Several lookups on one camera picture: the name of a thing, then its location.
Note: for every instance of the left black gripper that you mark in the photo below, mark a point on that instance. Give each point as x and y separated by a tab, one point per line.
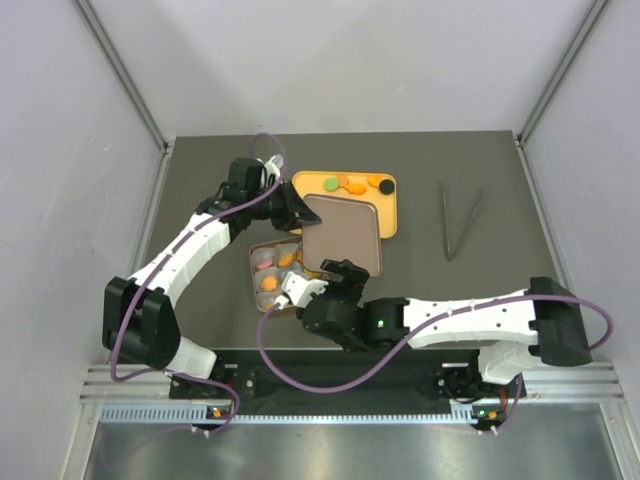
296	212

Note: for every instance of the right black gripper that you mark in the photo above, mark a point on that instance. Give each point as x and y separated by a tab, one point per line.
355	279

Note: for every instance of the gold tin lid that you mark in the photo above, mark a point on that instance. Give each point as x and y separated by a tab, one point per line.
349	230

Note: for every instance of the gold cookie tin box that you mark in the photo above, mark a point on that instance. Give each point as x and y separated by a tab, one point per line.
280	272

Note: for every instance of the orange swirl cookie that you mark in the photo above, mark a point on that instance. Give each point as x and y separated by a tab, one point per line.
269	283

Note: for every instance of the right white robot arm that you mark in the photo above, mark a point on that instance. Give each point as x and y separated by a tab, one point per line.
540	325

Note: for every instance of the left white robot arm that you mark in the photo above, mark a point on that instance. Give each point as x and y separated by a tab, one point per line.
139	322

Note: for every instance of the white paper cupcake liner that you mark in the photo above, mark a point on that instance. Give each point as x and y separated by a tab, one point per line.
263	297
282	249
260	253
259	276

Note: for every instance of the green sandwich cookie top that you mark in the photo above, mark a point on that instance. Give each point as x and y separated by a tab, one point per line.
331	184

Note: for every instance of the orange yellow tray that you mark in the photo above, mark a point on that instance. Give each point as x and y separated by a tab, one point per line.
311	183

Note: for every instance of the black sandwich cookie right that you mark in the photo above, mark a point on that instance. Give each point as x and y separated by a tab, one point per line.
386	187

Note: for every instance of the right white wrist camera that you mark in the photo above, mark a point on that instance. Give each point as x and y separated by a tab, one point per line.
298	291

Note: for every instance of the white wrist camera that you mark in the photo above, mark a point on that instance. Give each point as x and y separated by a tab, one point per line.
298	291
272	169

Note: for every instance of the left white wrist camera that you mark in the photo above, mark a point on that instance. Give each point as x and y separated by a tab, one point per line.
272	169

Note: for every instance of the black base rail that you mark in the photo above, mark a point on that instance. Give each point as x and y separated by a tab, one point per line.
413	382

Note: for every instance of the aluminium frame rail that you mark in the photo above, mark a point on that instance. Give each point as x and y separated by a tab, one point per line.
108	49

